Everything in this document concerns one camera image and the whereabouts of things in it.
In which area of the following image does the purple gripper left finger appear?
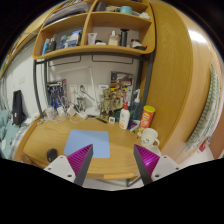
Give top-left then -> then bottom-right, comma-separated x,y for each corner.
67,144 -> 93,186

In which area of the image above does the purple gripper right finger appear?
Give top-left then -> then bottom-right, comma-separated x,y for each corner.
134,144 -> 160,185

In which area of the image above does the blue mouse pad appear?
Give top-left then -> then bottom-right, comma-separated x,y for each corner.
64,130 -> 110,158

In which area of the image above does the black computer mouse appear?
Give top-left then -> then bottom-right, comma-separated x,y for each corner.
47,148 -> 58,162

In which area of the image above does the white mug with face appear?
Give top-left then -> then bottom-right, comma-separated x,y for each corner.
141,128 -> 160,147

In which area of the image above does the red yellow chips can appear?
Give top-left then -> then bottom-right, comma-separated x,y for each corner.
137,106 -> 155,137

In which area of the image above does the white lotion bottle red cap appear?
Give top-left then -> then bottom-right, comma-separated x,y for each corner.
119,103 -> 130,130

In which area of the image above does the white desk lamp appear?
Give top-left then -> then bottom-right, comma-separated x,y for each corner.
56,66 -> 100,116

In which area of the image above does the small white desk clock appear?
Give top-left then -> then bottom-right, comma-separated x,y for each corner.
109,117 -> 115,123

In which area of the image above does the blue spray bottle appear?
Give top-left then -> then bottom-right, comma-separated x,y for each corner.
130,89 -> 140,120

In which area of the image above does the golden mechanical model figure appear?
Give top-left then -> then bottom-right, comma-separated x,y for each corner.
100,83 -> 125,120

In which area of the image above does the robot model kit box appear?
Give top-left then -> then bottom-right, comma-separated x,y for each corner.
47,79 -> 67,109

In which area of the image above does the black bag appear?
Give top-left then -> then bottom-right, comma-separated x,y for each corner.
12,90 -> 26,125

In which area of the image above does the black cylinder bottle on shelf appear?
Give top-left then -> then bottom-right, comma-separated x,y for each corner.
120,28 -> 129,47

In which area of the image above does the white tube on shelf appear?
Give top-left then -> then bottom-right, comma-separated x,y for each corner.
88,33 -> 97,45

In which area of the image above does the teal bowl on top shelf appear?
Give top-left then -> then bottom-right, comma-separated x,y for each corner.
120,6 -> 132,14

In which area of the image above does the wooden wall shelf unit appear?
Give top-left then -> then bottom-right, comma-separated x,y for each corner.
33,0 -> 155,60

